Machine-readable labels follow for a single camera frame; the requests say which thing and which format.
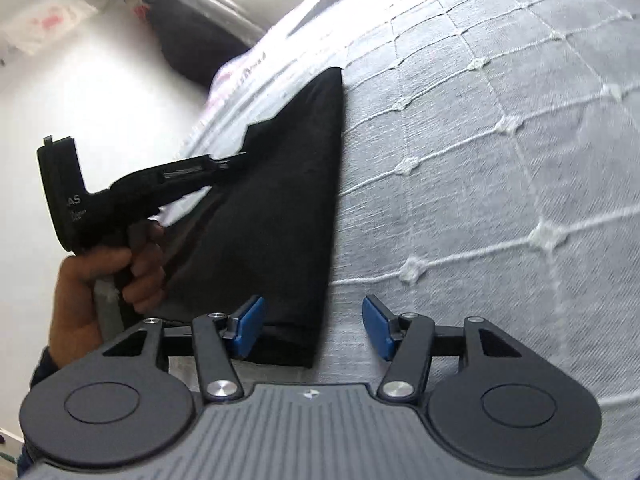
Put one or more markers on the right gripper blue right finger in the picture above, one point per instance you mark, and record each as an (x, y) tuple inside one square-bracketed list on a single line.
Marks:
[(382, 327)]

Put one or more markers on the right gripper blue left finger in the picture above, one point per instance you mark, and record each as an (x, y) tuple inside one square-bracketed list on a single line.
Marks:
[(244, 327)]

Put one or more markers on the black pants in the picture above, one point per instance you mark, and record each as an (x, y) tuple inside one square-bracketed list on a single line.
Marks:
[(269, 233)]

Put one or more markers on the left hand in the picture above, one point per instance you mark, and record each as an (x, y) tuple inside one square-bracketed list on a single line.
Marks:
[(75, 329)]

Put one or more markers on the grey checked bedspread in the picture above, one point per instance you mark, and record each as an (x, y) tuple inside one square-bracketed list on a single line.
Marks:
[(491, 167)]

